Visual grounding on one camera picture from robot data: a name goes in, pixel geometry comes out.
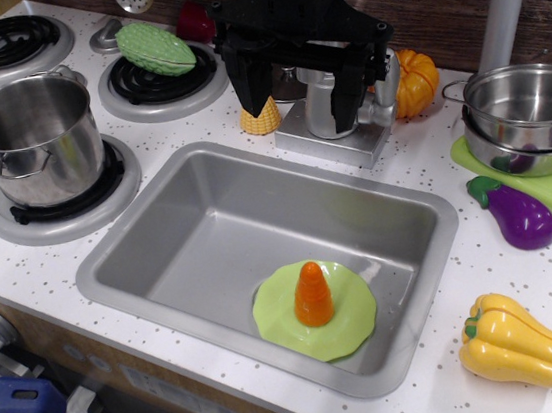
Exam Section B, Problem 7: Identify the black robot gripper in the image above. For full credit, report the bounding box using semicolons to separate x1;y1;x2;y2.
207;0;393;133

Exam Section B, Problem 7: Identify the silver toy faucet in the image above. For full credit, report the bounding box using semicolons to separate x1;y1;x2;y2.
275;48;401;168

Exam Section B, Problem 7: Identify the yellow toy corn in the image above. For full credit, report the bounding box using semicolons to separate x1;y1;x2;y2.
239;96;282;136

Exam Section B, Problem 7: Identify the orange toy pumpkin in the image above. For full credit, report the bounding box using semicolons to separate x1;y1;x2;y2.
396;49;440;119

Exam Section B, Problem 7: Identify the red toy pepper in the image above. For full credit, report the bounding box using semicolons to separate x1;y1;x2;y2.
176;0;216;44

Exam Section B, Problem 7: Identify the green toy bitter gourd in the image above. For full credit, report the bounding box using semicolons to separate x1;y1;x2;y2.
115;23;197;77

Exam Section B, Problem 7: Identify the back right stove burner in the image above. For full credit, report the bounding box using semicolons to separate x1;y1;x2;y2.
98;42;229;124

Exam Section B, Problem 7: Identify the stove burner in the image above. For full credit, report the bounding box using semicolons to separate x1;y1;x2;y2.
98;42;229;124
0;135;141;247
0;15;74;85

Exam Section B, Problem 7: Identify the grey toy sink basin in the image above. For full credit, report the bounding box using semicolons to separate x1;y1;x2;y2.
76;142;458;399

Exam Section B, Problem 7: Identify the grey stove knob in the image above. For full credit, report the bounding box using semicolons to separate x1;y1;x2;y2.
89;19;123;55

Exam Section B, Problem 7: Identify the orange toy carrot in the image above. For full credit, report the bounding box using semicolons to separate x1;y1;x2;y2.
293;261;335;328

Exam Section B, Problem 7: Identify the light green plastic plate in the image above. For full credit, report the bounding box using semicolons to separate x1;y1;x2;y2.
252;260;377;362

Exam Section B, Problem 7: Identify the upper steel pot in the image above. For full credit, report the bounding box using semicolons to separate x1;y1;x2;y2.
442;63;552;152

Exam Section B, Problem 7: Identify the lower steel pot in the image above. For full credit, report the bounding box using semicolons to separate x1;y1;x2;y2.
462;108;552;177

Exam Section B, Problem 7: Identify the grey vertical pole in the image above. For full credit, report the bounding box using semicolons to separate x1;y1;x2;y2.
470;0;547;76

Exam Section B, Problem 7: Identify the tall steel pot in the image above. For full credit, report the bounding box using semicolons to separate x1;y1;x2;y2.
0;73;106;208

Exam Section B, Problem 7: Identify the purple toy eggplant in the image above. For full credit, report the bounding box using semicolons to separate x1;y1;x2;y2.
466;175;552;250

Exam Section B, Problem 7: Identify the back left stove burner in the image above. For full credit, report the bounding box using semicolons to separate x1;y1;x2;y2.
0;15;74;85

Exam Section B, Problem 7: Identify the front stove burner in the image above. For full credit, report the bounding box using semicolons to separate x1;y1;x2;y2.
0;135;141;247

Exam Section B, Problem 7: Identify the yellow toy bell pepper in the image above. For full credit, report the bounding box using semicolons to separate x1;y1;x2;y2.
459;293;552;388

